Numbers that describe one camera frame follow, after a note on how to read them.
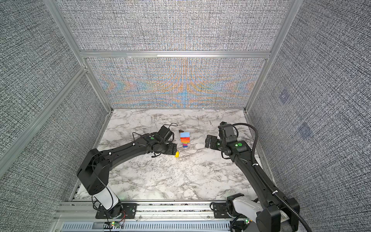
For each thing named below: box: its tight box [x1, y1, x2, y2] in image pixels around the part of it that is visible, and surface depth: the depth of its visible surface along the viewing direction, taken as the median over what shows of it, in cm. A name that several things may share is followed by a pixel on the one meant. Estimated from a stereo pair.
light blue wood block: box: [180, 131, 190, 138], surface depth 91 cm
